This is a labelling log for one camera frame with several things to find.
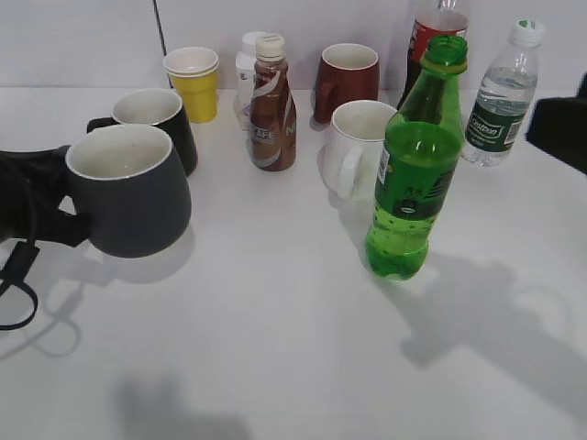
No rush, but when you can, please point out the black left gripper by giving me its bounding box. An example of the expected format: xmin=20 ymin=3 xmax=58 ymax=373
xmin=1 ymin=145 xmax=90 ymax=248

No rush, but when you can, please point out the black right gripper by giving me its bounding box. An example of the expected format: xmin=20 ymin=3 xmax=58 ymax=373
xmin=526 ymin=75 xmax=586 ymax=175

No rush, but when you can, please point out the dark grey ceramic mug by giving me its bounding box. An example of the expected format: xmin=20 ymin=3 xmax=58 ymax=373
xmin=64 ymin=124 xmax=192 ymax=259

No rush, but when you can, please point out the green plastic soda bottle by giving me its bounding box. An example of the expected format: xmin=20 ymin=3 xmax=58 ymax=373
xmin=364 ymin=35 xmax=468 ymax=280

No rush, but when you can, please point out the clear water bottle green label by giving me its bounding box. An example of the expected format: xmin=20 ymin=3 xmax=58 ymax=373
xmin=461 ymin=18 xmax=546 ymax=167

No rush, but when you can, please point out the black ceramic mug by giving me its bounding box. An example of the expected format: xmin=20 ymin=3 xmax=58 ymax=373
xmin=86 ymin=88 xmax=198 ymax=176

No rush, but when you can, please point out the dark cola bottle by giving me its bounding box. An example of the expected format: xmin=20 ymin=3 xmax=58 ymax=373
xmin=397 ymin=0 xmax=471 ymax=109

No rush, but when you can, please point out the white ceramic mug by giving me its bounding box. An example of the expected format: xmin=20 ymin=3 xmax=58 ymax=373
xmin=320 ymin=99 xmax=399 ymax=203

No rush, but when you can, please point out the dark red ceramic mug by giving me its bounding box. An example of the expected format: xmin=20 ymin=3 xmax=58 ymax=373
xmin=314 ymin=43 xmax=380 ymax=125

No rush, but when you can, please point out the white milk bottle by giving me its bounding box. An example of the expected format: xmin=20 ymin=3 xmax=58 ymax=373
xmin=234 ymin=31 xmax=274 ymax=131

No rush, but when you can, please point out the brown coffee drink bottle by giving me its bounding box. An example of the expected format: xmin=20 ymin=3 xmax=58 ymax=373
xmin=249 ymin=34 xmax=296 ymax=172

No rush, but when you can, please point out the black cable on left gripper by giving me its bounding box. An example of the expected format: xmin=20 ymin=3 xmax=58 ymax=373
xmin=0 ymin=159 xmax=41 ymax=332

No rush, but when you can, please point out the black cable on wall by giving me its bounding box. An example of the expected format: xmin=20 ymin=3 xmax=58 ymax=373
xmin=152 ymin=0 xmax=167 ymax=59

